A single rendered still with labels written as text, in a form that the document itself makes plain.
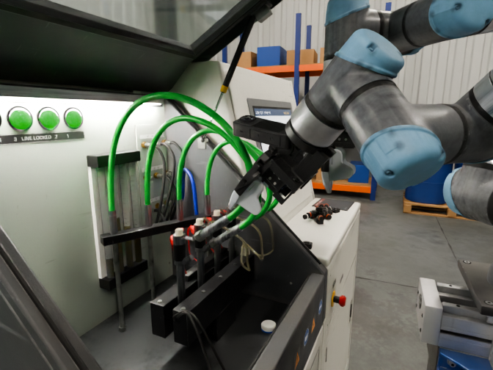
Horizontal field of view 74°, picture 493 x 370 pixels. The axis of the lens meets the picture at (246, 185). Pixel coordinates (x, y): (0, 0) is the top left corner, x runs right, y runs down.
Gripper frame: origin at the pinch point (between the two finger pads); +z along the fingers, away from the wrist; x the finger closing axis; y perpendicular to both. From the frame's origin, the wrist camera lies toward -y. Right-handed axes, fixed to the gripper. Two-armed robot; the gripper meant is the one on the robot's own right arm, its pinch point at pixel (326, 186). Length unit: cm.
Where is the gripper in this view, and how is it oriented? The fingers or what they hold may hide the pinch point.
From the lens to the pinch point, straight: 69.9
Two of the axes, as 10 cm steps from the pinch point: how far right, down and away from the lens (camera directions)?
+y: 9.0, 0.9, -4.3
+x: 4.4, -1.9, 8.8
